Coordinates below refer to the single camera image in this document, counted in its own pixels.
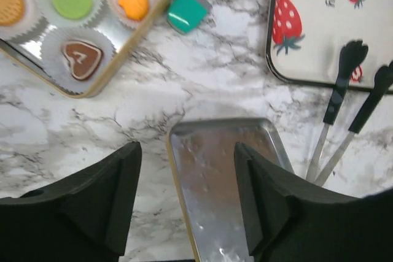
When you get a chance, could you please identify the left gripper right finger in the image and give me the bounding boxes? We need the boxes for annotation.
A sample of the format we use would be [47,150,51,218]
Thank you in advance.
[234,142,392,261]

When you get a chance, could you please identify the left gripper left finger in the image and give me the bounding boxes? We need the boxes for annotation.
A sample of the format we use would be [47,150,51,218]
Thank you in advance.
[1,142,142,261]

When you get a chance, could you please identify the tin lid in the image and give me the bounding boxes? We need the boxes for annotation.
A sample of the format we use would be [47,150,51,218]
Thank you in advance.
[166,118,293,261]

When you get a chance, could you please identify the brown heart cookie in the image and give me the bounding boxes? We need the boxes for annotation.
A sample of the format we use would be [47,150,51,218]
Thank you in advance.
[61,39,104,81]

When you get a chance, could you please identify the gold cookie tin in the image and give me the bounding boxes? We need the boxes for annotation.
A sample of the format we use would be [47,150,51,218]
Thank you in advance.
[1,0,169,98]

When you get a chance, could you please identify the black metal tongs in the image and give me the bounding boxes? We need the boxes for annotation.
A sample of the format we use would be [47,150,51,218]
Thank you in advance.
[306,39,392,187]

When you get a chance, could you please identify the orange round cookie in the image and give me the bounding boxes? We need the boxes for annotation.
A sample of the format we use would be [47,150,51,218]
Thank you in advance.
[0,0,25,26]

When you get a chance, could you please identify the strawberry tray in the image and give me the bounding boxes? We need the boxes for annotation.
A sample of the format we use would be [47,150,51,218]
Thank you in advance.
[266,0,392,91]

